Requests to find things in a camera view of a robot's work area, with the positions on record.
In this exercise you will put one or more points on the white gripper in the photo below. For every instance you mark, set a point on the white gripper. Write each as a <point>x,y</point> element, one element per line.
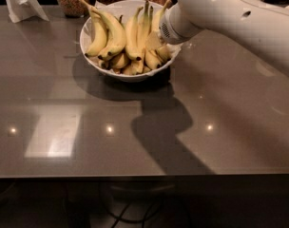
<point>167,32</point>

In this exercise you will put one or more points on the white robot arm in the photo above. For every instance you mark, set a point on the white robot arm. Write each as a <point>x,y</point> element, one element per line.
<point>261,28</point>

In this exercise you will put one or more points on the yellow banana behind tall one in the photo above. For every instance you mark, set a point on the yellow banana behind tall one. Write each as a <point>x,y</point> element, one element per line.
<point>150,57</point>

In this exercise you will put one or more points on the tall green-stemmed yellow banana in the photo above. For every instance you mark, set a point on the tall green-stemmed yellow banana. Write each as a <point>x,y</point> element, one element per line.
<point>143,30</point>

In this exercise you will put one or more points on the long curved yellow banana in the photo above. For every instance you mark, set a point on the long curved yellow banana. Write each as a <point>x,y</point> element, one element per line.
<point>116,38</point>

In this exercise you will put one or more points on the low yellow banana under bunch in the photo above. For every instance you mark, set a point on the low yellow banana under bunch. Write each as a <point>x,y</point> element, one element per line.
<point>119,61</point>

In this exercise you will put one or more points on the white ceramic bowl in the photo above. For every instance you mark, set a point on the white ceramic bowl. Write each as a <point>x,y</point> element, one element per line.
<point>122,10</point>

